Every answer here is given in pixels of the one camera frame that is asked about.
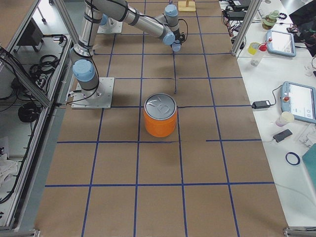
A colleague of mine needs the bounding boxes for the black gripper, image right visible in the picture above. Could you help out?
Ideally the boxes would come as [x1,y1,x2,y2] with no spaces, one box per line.
[178,33,185,43]

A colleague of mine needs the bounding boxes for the silver robot arm, image left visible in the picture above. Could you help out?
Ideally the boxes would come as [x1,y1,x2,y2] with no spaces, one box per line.
[70,0,129,98]

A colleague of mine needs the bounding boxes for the white paper cup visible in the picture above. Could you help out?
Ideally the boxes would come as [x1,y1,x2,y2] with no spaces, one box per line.
[275,112,295,127]

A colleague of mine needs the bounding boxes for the wooden mug tree stand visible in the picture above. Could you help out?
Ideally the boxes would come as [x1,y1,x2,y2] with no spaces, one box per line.
[178,0,196,12]

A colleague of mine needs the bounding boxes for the yellow tape roll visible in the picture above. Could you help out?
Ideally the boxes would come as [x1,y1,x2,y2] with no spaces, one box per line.
[247,42,260,55]

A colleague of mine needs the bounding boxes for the orange canister with silver lid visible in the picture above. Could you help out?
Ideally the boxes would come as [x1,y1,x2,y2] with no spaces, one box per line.
[144,93,177,138]

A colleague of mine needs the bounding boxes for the clear squeeze bottle red cap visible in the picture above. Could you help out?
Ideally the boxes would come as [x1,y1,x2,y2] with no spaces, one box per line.
[250,42,268,67]

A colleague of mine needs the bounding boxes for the green lidded jar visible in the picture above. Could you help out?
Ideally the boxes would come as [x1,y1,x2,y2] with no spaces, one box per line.
[262,10,279,30]

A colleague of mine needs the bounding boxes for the blue teach pendant far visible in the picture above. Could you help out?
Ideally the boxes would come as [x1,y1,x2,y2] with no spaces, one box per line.
[266,30,296,57]

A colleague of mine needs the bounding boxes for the blue teach pendant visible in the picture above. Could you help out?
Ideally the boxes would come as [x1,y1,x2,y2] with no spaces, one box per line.
[266,30,296,57]
[280,81,316,124]

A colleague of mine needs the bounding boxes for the black power adapter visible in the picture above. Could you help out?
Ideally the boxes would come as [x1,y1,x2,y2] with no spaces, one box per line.
[251,100,271,109]

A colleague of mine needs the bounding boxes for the blue teach pendant near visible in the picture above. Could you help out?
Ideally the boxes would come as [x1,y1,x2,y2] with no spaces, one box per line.
[280,81,316,124]

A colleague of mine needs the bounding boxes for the black smartphone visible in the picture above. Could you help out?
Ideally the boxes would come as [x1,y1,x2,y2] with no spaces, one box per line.
[273,129,292,143]

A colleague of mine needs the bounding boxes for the blue tape roll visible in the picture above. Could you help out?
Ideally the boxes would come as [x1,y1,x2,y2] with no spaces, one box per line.
[285,152,301,166]

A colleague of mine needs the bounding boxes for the aluminium frame post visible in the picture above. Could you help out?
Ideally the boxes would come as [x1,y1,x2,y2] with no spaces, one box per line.
[231,0,262,56]

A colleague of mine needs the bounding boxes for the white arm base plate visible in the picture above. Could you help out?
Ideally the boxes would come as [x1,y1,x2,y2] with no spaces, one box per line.
[97,18,123,35]
[71,77,115,109]

